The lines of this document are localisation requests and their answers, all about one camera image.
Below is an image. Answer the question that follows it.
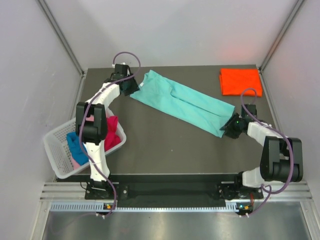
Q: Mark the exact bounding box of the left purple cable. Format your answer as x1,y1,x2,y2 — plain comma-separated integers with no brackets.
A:
78,51,142,219

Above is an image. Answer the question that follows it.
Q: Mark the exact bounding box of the slotted grey cable duct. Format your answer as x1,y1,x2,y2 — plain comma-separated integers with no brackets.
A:
50,201,252,213

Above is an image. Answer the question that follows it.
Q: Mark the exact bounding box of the aluminium front rail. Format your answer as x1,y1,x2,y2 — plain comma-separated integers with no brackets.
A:
40,181,313,202

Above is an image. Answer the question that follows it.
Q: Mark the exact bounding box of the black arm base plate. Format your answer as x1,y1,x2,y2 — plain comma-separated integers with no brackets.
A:
84,174,263,202

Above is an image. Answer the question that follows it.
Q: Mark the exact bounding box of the pink t-shirt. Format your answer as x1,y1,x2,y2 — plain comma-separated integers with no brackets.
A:
70,116,94,170

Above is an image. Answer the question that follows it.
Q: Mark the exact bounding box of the blue t-shirt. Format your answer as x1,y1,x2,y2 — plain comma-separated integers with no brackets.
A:
66,131,89,166

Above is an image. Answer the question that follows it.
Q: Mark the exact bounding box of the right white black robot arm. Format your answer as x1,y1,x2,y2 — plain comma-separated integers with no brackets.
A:
220,104,303,198

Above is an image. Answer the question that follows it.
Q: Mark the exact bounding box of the magenta t-shirt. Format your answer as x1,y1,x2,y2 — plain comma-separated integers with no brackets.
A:
104,116,121,152

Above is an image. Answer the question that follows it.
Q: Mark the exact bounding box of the aluminium corner post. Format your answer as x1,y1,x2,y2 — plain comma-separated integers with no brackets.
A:
258,0,307,72
35,0,85,77

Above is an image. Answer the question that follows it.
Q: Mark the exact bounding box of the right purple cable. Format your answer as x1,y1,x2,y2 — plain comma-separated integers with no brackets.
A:
239,87,295,218

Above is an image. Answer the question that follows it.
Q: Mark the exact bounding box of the purple cable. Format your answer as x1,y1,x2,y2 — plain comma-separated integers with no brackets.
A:
239,87,295,218
78,51,142,219

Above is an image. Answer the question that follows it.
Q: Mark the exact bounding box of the left aluminium corner post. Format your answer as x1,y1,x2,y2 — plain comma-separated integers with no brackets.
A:
35,0,85,77

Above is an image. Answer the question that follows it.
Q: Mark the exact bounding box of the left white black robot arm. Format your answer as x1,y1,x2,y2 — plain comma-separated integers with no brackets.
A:
75,63,139,199

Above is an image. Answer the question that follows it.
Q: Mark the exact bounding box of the right aluminium corner post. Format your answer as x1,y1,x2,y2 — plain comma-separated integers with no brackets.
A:
258,0,307,72

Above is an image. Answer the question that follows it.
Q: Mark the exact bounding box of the folded orange t-shirt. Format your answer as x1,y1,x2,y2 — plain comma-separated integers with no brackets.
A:
219,68,263,97

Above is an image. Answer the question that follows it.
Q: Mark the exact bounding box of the teal t-shirt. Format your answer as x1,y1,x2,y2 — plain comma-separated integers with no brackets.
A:
130,70,235,138

